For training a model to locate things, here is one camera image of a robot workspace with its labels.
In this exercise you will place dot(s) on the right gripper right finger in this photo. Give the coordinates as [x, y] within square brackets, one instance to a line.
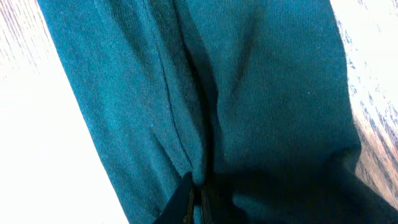
[216, 208]

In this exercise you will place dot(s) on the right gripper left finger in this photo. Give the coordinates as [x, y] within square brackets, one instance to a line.
[179, 209]

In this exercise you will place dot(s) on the dark navy t-shirt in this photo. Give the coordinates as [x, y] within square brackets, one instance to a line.
[250, 95]

